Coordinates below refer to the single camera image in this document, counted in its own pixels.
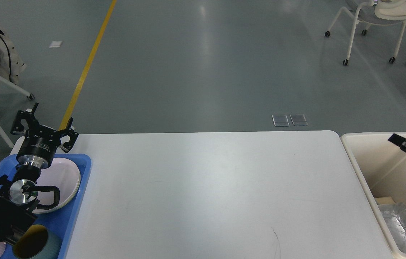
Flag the white chair right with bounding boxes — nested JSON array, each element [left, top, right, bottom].
[[324, 0, 406, 66]]

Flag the pink plate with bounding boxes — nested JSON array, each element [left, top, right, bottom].
[[32, 158, 81, 214]]

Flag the beige plastic bin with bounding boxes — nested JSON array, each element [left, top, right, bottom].
[[341, 132, 406, 259]]

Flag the blue plastic tray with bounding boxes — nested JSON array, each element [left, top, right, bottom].
[[0, 154, 92, 259]]

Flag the large foil tray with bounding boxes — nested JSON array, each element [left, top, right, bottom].
[[378, 202, 406, 254]]

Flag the floor outlet plates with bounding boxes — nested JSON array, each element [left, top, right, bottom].
[[272, 114, 309, 127]]

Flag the brown paper bag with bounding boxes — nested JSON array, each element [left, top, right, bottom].
[[374, 196, 396, 205]]

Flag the white paper on floor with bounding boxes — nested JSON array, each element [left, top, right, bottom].
[[49, 41, 63, 49]]

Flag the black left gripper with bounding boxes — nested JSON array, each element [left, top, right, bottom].
[[10, 102, 78, 169]]

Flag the dark teal mug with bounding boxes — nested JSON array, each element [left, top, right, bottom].
[[12, 224, 63, 259]]

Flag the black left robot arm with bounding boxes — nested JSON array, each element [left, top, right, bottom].
[[0, 103, 78, 245]]

